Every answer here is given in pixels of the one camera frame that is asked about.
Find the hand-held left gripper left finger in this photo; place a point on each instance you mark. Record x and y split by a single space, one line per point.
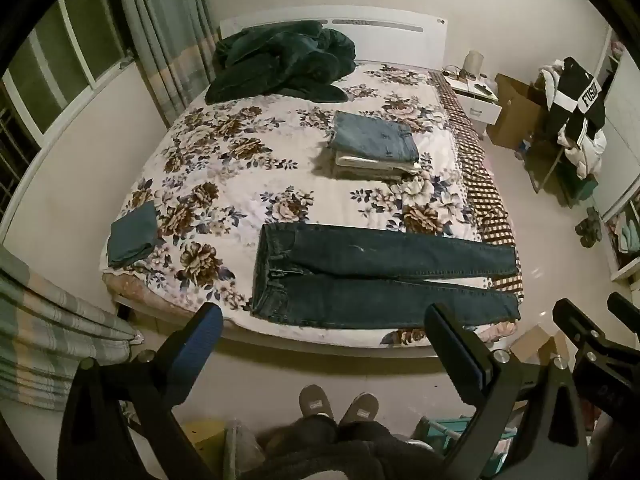
197 347

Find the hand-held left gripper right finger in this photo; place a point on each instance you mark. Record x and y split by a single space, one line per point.
457 352

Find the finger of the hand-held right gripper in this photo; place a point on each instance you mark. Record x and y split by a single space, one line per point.
627 315
580 327

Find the dark blue jeans pants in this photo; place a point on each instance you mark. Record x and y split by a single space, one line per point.
350 260

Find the person's right forearm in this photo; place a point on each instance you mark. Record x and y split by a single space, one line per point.
617 450

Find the teal folded pants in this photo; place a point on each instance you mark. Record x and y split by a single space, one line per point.
132 237

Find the khaki folded pants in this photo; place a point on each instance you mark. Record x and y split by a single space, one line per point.
365 174

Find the small cardboard box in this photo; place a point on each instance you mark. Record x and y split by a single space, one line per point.
532 342

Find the teal folded clothes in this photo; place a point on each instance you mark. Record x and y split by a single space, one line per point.
629 239

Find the teal plastic basket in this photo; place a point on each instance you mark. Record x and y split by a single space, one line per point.
440 427

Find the yellow box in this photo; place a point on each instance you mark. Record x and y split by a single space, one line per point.
205 435

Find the pair of dark slippers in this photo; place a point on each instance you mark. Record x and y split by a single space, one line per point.
585 236

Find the dark green slipper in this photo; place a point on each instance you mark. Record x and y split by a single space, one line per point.
592 219

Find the person's right grey slipper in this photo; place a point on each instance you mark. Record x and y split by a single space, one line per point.
360 407

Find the person's grey slipper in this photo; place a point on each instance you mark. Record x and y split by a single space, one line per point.
316 401
360 407

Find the clear plastic bag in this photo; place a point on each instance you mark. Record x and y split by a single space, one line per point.
242 452

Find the person's left grey slipper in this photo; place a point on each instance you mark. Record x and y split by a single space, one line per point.
316 401

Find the green storage basket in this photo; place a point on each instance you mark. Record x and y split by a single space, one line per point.
582 187

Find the person's left leg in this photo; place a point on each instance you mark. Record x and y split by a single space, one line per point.
305 440

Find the green plaid curtain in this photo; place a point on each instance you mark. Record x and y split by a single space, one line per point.
50 325
165 35

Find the white wardrobe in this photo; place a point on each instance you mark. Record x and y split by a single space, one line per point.
620 160

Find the checkered bed sheet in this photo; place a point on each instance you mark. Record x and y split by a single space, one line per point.
475 185

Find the dark chair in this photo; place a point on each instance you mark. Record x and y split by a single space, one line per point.
542 152

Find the bed with floral sheet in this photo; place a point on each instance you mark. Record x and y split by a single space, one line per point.
225 160

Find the large cardboard box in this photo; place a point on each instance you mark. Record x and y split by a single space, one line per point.
515 110

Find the black and white jacket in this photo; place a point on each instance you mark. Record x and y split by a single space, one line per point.
575 90

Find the white nightstand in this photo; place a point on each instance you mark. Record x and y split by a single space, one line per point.
480 110

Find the black remote control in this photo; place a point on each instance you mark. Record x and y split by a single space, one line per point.
484 90

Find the white cylinder lamp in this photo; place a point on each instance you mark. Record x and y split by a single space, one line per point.
472 62

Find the dark green duvet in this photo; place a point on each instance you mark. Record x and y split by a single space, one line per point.
280 60

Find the white bed headboard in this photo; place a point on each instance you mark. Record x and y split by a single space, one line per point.
400 35

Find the white framed window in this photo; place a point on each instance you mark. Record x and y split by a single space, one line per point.
75 45

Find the grey bed frame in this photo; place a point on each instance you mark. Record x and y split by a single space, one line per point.
300 342

